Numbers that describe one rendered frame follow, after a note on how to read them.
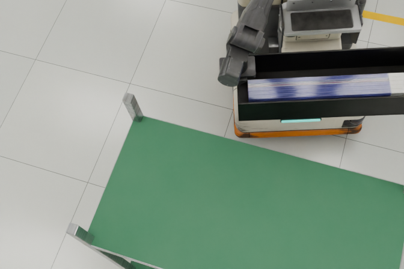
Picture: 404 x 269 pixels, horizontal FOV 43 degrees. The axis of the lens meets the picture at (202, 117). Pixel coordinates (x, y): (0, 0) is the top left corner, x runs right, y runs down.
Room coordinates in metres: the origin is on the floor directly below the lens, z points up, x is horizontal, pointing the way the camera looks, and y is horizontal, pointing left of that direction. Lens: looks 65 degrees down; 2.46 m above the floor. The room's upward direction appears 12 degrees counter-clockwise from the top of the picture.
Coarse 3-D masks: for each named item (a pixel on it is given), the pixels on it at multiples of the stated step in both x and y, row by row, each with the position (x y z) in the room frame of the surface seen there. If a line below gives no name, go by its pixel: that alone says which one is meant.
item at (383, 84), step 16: (256, 80) 0.74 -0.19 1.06; (272, 80) 0.73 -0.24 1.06; (288, 80) 0.72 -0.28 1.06; (304, 80) 0.71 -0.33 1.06; (320, 80) 0.70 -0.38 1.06; (336, 80) 0.69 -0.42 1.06; (352, 80) 0.68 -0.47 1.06; (368, 80) 0.66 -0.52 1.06; (384, 80) 0.65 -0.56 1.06; (400, 80) 0.64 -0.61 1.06; (256, 96) 0.69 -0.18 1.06; (272, 96) 0.68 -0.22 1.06; (288, 96) 0.67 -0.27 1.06; (304, 96) 0.66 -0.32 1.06; (320, 96) 0.65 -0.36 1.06; (336, 96) 0.64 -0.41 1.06; (352, 96) 0.63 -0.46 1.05; (368, 96) 0.62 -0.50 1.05; (384, 96) 0.61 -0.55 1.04
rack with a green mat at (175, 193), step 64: (192, 128) 0.68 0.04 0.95; (128, 192) 0.51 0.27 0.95; (192, 192) 0.47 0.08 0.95; (256, 192) 0.43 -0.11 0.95; (320, 192) 0.39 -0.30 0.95; (384, 192) 0.35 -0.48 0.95; (128, 256) 0.32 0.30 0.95; (192, 256) 0.28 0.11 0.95; (256, 256) 0.24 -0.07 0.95; (320, 256) 0.21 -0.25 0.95; (384, 256) 0.17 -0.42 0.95
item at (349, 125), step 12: (264, 120) 0.96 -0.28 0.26; (276, 120) 0.95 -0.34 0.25; (288, 120) 0.93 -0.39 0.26; (300, 120) 0.92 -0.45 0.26; (312, 120) 0.91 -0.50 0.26; (324, 120) 0.90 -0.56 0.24; (336, 120) 0.89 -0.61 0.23; (348, 120) 0.90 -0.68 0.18; (360, 120) 0.87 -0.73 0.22; (240, 132) 0.98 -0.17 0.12; (252, 132) 0.97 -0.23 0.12; (264, 132) 0.96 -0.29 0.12; (276, 132) 0.94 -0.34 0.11; (288, 132) 0.93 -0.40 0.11; (300, 132) 0.92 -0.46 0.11; (312, 132) 0.91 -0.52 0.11; (324, 132) 0.89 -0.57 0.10; (336, 132) 0.88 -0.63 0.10; (348, 132) 0.87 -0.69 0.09
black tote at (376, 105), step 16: (368, 48) 0.74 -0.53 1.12; (384, 48) 0.73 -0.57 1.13; (400, 48) 0.72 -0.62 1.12; (256, 64) 0.79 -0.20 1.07; (272, 64) 0.78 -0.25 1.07; (288, 64) 0.78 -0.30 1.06; (304, 64) 0.77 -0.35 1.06; (320, 64) 0.76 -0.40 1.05; (336, 64) 0.75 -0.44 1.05; (352, 64) 0.74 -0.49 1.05; (368, 64) 0.73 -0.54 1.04; (384, 64) 0.72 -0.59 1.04; (400, 64) 0.71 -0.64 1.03; (240, 96) 0.72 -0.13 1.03; (400, 96) 0.56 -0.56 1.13; (240, 112) 0.64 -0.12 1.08; (256, 112) 0.63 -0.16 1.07; (272, 112) 0.62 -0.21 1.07; (288, 112) 0.61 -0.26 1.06; (304, 112) 0.61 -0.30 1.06; (320, 112) 0.60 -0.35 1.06; (336, 112) 0.59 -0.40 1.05; (352, 112) 0.58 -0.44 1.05; (368, 112) 0.57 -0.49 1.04; (384, 112) 0.56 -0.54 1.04; (400, 112) 0.55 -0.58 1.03
